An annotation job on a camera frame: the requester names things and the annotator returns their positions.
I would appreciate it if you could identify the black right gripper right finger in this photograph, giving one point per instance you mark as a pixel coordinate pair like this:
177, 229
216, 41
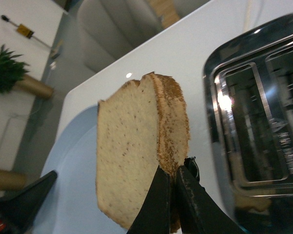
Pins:
198, 213

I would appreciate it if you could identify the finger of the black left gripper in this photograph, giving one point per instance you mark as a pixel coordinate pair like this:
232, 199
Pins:
18, 212

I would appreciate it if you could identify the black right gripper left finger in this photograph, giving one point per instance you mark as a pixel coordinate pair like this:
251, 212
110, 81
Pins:
154, 216

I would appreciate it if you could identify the light blue plate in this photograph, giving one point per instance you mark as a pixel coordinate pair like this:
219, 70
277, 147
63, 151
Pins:
71, 206

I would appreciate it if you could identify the bread slice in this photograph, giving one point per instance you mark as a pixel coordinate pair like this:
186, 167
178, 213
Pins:
141, 127

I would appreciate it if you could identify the green plant in gold pot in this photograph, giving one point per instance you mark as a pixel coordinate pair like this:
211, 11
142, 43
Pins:
14, 75

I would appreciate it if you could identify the cream two-slot toaster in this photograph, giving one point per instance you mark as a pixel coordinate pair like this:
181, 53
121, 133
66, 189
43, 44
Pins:
249, 99

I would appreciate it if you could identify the left beige chair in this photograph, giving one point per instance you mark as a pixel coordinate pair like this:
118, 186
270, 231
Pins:
109, 29

